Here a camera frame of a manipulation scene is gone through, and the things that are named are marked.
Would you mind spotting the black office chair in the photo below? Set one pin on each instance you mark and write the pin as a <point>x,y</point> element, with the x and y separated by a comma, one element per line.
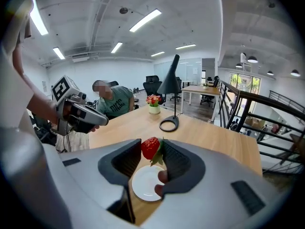
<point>178,89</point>
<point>152,86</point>
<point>44,130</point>
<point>114,83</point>
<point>209,96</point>

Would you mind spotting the window with green view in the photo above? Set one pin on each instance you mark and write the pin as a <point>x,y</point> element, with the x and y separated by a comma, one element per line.
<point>245,82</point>

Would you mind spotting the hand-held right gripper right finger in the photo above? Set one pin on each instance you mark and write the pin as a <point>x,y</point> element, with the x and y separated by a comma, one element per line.
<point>209,175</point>

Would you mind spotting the long ceiling light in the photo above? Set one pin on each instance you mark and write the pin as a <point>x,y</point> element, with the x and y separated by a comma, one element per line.
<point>116,47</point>
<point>145,20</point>
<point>186,46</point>
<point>38,18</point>
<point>157,54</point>
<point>58,53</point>

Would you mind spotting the round ceiling fixture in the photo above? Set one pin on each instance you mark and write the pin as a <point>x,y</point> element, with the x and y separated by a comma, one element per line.
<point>123,10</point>

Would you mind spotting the wooden desk with white legs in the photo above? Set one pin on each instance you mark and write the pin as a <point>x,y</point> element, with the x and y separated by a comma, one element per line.
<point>200,90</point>

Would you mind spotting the potted flowers in white pot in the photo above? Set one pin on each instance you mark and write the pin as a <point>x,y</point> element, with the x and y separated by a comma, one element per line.
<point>154,109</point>

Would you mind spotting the small potted plant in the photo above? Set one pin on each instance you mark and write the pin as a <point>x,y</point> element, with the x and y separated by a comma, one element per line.
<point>205,85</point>

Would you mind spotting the person's right hand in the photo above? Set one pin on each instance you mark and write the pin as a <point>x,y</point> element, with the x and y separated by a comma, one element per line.
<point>163,176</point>

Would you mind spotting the black metal railing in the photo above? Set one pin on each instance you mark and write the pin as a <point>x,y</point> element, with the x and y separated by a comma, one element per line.
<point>247,96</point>

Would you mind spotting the white round plate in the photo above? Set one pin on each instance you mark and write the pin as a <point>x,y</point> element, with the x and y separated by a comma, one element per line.
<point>145,182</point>

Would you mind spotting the black desk lamp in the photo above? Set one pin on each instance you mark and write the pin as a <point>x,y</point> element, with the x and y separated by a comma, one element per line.
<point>169,85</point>

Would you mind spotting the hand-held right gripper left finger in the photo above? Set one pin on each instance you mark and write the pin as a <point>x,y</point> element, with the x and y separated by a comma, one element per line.
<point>90,175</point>

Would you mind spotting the person's left forearm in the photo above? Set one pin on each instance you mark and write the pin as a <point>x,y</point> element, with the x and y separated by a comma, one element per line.
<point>40,104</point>

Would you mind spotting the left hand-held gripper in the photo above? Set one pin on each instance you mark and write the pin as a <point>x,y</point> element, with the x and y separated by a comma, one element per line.
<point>63,89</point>

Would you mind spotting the white air conditioner unit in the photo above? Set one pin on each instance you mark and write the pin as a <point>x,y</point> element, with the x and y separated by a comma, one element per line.
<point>80,59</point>

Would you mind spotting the black pendant lamp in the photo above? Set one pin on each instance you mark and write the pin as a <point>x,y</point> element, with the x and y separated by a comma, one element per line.
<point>270,73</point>
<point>252,59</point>
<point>295,73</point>
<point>238,65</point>

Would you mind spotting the red strawberry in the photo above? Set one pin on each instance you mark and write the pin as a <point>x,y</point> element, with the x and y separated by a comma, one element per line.
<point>150,148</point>

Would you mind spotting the person's left hand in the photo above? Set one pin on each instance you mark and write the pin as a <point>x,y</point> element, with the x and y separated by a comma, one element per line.
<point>95,128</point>

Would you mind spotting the white wall notice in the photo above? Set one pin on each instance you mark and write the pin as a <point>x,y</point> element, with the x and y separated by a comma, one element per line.
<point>44,86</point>

